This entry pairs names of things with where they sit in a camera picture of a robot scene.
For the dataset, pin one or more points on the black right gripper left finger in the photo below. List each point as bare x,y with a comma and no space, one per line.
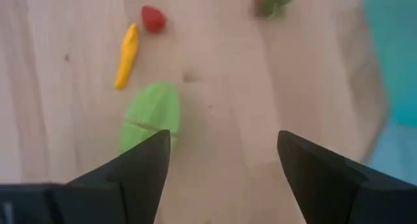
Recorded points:
130,185

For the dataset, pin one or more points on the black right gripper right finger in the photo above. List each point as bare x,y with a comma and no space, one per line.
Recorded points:
342,191

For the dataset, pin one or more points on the green toy leafy vegetable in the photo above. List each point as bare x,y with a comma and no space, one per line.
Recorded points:
150,106

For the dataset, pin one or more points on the yellow toy corn cob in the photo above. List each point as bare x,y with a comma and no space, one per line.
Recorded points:
127,54

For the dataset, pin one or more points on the red toy raspberry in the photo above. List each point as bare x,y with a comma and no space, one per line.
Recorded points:
153,19

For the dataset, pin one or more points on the small leafy toy strawberry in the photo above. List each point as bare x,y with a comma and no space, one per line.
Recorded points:
273,4

